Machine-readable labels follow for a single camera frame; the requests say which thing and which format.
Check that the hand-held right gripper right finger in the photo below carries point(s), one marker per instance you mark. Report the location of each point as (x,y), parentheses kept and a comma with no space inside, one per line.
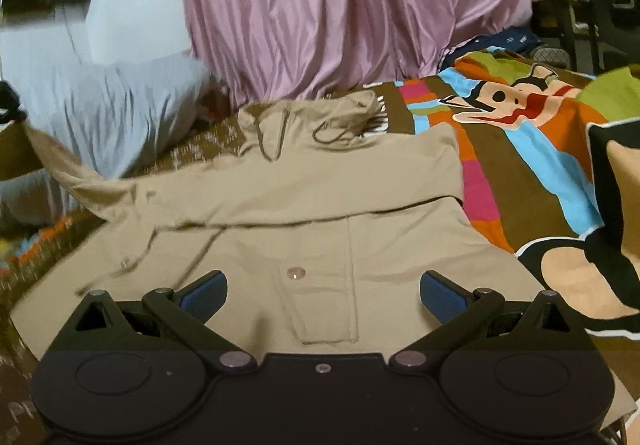
(440,295)

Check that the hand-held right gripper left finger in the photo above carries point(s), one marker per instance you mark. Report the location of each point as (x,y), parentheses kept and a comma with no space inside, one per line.
(206,294)

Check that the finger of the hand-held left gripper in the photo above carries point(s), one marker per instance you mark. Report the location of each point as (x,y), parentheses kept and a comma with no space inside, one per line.
(9,100)

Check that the beige hooded jacket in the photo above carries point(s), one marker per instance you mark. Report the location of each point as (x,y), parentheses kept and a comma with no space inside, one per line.
(300,205)

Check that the grey-blue pillow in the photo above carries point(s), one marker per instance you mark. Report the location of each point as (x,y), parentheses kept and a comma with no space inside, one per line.
(115,115)

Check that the cartoon monkey printed blanket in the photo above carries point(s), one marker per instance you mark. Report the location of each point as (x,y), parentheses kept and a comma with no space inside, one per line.
(525,165)

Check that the navy dotted cloth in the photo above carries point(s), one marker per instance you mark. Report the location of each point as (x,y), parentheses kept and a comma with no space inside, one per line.
(500,41)

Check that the dark shoe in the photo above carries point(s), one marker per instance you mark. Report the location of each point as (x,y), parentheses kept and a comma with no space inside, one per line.
(551,57)

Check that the pink curtain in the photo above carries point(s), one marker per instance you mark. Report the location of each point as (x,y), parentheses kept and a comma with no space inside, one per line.
(350,5)

